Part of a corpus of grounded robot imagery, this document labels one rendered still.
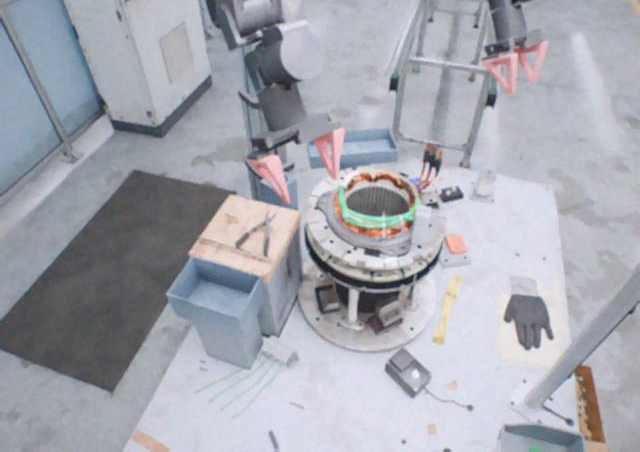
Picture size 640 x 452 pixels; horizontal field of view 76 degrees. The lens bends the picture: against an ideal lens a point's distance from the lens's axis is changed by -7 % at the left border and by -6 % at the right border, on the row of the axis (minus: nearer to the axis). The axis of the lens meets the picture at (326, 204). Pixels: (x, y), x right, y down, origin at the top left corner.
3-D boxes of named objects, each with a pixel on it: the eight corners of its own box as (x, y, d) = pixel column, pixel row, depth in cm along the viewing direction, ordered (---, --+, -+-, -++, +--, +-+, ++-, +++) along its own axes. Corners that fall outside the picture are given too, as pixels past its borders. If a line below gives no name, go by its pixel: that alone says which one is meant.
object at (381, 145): (381, 197, 148) (389, 127, 128) (389, 220, 140) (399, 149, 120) (308, 204, 145) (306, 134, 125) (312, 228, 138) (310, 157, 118)
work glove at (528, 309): (554, 357, 106) (557, 354, 104) (501, 345, 108) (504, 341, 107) (549, 282, 122) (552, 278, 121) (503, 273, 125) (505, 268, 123)
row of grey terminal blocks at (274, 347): (301, 357, 107) (301, 349, 104) (290, 372, 104) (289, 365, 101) (270, 338, 111) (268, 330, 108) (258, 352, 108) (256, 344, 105)
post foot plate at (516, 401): (505, 404, 98) (506, 403, 97) (521, 376, 103) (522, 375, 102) (540, 429, 94) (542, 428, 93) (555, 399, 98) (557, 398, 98)
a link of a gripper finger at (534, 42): (555, 76, 82) (546, 29, 80) (535, 86, 79) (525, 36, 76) (525, 81, 88) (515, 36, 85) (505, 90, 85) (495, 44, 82)
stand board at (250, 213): (268, 283, 91) (267, 277, 90) (190, 260, 96) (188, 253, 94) (301, 218, 105) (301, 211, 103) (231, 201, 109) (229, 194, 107)
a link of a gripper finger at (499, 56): (540, 84, 80) (530, 35, 77) (519, 95, 77) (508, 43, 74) (510, 88, 86) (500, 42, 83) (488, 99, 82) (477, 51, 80)
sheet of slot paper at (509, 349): (570, 376, 102) (571, 375, 102) (495, 358, 106) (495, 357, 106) (561, 279, 123) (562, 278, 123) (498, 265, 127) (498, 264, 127)
